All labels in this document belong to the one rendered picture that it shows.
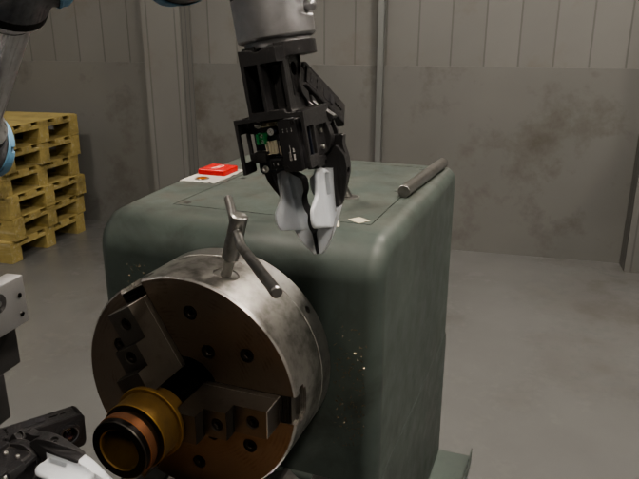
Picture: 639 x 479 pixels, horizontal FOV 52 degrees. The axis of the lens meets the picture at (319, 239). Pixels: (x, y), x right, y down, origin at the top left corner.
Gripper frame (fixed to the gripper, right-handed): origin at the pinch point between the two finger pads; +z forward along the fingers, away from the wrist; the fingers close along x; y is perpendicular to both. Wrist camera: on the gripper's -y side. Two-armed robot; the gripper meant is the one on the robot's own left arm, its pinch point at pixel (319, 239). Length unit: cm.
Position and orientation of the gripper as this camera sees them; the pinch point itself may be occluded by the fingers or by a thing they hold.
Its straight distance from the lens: 68.4
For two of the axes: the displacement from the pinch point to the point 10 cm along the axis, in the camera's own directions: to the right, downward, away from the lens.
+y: -3.6, 2.9, -8.9
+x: 9.2, -0.5, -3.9
